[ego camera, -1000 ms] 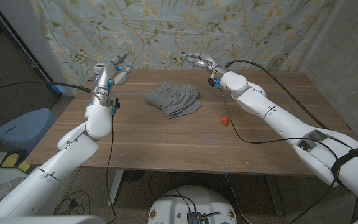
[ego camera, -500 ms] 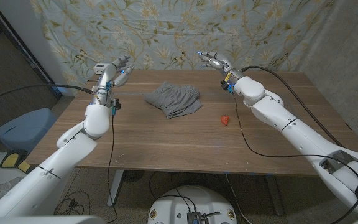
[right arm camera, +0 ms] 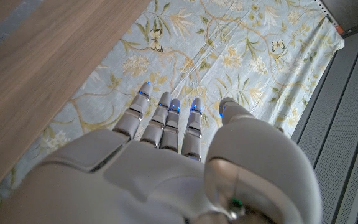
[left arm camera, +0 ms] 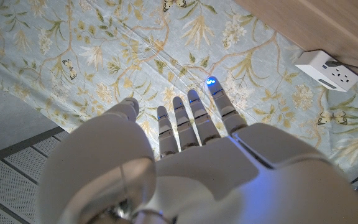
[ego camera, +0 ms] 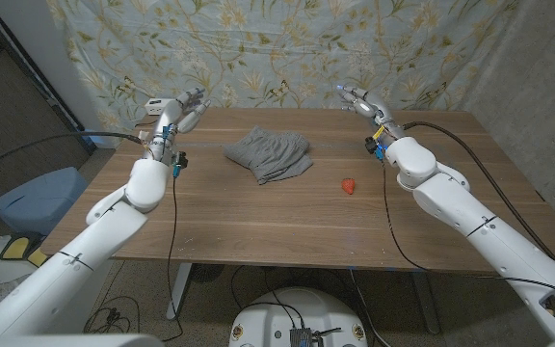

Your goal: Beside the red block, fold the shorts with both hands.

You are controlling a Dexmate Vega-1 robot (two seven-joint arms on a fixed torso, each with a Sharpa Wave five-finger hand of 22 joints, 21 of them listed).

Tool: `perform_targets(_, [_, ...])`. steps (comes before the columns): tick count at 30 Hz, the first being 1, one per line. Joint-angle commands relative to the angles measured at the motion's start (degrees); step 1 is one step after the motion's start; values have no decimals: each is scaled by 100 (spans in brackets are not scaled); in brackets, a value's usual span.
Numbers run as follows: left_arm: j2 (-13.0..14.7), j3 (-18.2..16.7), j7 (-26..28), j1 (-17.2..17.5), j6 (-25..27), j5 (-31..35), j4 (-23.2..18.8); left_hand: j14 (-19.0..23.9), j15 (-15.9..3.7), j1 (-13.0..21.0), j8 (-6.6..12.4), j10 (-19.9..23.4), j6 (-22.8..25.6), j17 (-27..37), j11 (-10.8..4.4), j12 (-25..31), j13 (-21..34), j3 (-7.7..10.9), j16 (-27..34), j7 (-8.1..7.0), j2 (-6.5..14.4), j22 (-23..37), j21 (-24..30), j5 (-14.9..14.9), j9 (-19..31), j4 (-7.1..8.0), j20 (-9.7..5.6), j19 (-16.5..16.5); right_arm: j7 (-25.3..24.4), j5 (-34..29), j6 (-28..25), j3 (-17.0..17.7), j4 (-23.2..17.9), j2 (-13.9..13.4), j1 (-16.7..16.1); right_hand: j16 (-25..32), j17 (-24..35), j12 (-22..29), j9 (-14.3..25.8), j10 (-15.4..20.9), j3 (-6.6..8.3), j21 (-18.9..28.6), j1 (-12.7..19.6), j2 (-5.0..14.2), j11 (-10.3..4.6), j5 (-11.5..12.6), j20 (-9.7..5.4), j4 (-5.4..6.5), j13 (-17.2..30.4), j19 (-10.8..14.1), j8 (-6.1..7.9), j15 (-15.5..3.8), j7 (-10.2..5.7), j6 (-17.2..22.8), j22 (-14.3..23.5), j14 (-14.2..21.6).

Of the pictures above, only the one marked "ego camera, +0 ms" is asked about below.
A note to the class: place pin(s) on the grey table leg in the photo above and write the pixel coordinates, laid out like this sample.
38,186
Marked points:
426,303

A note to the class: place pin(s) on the yellow and black pedal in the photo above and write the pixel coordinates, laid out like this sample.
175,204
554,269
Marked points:
17,247

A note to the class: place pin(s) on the grey electronics module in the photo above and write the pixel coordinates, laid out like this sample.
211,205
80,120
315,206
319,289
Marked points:
301,337

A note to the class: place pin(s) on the white power strip box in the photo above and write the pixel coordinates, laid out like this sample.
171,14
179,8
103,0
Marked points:
154,106

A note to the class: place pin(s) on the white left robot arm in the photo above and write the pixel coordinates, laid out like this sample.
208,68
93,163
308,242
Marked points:
89,246

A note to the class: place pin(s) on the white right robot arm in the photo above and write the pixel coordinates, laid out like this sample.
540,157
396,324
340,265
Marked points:
475,226

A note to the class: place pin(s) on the floral print backdrop cloth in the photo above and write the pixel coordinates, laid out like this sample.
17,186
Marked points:
268,48

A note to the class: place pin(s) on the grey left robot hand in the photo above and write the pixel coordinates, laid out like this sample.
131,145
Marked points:
171,118

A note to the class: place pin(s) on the perforated partition panel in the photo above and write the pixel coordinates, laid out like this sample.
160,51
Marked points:
7,87

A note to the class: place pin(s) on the red block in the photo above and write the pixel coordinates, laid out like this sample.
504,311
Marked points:
349,186

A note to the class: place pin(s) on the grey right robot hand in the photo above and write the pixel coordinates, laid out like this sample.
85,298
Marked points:
374,108

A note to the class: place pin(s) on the black round fan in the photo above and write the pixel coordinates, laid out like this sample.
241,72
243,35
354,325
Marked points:
206,273

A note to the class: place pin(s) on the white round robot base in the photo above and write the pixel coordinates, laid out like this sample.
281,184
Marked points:
268,318

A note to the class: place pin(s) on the small blue box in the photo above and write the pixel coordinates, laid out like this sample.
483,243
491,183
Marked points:
95,140

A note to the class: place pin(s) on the white table leg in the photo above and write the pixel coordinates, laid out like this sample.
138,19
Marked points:
180,289

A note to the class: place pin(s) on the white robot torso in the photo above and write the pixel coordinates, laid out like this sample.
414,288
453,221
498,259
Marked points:
65,341

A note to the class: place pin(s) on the grey shorts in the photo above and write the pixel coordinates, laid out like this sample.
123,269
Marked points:
270,154

